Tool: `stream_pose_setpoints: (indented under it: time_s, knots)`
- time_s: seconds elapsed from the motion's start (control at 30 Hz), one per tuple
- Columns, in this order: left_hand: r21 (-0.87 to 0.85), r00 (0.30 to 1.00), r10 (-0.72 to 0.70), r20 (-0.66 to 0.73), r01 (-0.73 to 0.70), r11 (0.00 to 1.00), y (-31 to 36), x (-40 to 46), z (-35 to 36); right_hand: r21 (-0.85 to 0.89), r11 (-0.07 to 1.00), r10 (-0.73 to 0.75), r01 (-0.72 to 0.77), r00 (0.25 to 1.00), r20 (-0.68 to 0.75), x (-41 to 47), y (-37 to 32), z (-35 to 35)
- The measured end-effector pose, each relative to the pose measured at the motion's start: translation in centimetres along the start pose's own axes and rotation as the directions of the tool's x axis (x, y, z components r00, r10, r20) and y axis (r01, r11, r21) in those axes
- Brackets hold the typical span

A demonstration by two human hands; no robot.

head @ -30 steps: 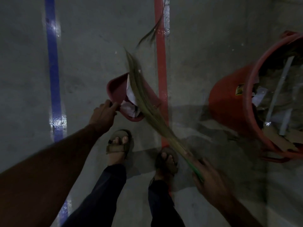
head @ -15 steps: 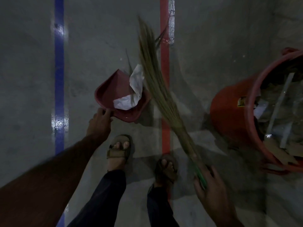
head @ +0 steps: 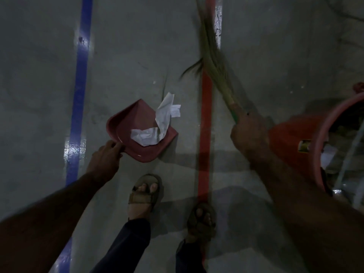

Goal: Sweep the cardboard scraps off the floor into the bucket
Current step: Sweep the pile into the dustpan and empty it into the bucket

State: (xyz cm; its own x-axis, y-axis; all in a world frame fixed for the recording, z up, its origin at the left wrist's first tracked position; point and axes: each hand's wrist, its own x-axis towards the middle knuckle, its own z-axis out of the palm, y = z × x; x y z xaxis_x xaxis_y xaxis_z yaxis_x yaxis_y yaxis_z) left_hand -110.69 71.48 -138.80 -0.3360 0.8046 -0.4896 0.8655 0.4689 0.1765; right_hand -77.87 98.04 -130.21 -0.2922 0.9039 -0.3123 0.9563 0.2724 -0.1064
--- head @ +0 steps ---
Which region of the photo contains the person's right hand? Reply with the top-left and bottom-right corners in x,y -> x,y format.
230,104 -> 271,157

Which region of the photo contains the person's left hand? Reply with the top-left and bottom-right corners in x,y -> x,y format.
86,140 -> 126,182

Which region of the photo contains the red plastic dustpan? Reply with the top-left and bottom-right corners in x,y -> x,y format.
106,99 -> 179,163

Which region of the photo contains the grass broom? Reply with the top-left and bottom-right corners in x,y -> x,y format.
179,0 -> 242,124

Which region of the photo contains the person's left forearm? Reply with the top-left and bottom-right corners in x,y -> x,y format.
0,171 -> 110,273

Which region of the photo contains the person's right forearm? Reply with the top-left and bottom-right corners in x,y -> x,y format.
244,148 -> 364,273

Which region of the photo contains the crumpled white paper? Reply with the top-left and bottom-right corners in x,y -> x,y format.
130,92 -> 181,147

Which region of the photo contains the person's left sandal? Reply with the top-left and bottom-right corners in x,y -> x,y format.
128,174 -> 162,213

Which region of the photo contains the person's sandal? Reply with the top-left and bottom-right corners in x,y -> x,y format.
186,203 -> 217,242
128,174 -> 162,213

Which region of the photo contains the orange plastic bucket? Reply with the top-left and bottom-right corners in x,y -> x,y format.
269,82 -> 364,211

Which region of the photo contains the person's left leg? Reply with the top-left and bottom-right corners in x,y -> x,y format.
90,182 -> 160,273

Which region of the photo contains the person's leg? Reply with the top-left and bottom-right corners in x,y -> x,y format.
175,207 -> 212,273
90,182 -> 160,273

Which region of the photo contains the person's right sandal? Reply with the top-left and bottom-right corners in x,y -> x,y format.
186,203 -> 217,242

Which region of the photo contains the person's right leg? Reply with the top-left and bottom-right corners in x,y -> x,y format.
175,207 -> 212,273

